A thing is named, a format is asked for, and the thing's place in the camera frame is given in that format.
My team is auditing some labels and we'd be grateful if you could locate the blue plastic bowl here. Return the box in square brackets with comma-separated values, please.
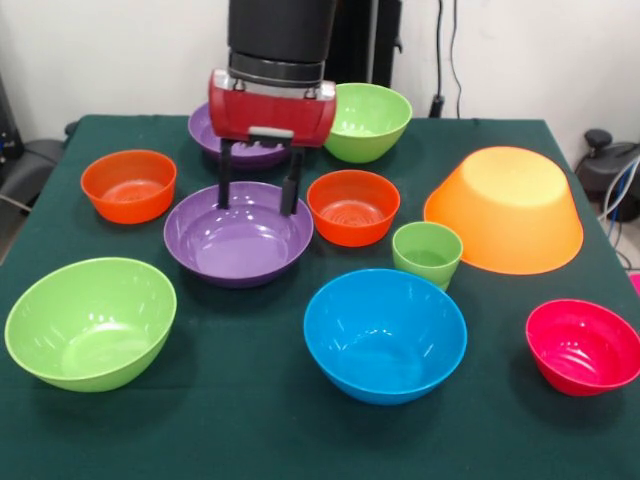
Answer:
[302, 268, 469, 407]

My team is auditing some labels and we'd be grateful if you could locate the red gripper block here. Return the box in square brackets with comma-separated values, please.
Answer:
[207, 68, 338, 217]

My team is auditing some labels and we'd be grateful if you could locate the green plastic bowl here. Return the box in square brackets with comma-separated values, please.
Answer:
[3, 256, 178, 393]
[322, 82, 413, 165]

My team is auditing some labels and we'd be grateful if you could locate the dark green tablecloth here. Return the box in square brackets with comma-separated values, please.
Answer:
[0, 114, 640, 480]

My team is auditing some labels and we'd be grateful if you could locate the pink plastic bowl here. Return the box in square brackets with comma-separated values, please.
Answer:
[524, 298, 640, 398]

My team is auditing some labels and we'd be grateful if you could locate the purple plastic bowl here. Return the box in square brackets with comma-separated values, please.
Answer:
[187, 102, 292, 170]
[163, 181, 315, 290]

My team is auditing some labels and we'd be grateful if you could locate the black wall cable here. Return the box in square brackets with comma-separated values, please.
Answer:
[449, 0, 464, 120]
[429, 0, 447, 119]

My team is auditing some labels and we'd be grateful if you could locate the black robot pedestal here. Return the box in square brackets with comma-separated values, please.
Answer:
[327, 0, 404, 90]

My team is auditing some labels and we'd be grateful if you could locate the blue cable bundle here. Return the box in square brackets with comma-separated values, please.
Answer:
[597, 157, 640, 226]

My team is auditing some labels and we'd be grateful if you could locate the black pedestal foot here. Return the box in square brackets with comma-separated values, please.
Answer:
[0, 138, 69, 211]
[574, 128, 640, 221]

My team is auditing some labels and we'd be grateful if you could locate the orange-red plastic bowl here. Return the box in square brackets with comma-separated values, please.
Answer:
[306, 169, 402, 248]
[79, 149, 178, 225]

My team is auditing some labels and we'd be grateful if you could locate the large orange plastic bowl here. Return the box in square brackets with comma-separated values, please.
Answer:
[422, 145, 585, 276]

